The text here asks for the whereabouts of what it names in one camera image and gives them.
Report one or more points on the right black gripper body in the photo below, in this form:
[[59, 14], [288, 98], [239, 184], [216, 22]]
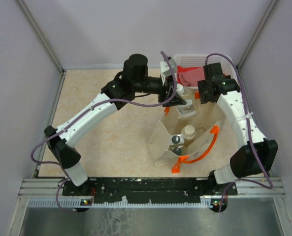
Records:
[[211, 99]]

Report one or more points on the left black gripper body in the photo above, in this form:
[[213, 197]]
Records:
[[164, 96]]

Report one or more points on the amber liquid bottle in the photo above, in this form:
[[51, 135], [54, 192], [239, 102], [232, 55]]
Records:
[[188, 103]]

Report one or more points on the beige round bottle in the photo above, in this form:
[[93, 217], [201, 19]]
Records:
[[188, 133]]

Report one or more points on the canvas bag orange handles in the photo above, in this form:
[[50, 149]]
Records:
[[208, 124]]

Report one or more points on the white bottle black cap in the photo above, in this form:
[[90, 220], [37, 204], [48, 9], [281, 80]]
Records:
[[176, 139]]

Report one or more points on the clear bottle black cap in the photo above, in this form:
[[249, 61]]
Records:
[[178, 150]]

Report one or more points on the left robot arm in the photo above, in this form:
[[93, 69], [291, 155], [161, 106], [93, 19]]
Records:
[[117, 93]]

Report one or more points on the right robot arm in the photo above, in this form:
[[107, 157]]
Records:
[[256, 153]]

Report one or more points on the red cloth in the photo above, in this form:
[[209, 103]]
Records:
[[192, 76]]

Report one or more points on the white plastic basket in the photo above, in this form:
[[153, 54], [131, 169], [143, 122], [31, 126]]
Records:
[[198, 60]]

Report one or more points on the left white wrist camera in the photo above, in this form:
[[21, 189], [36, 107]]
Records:
[[165, 70]]

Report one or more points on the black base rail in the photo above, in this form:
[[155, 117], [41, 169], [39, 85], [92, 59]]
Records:
[[168, 190]]

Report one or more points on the aluminium frame rail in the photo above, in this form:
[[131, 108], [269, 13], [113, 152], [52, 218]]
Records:
[[40, 187]]

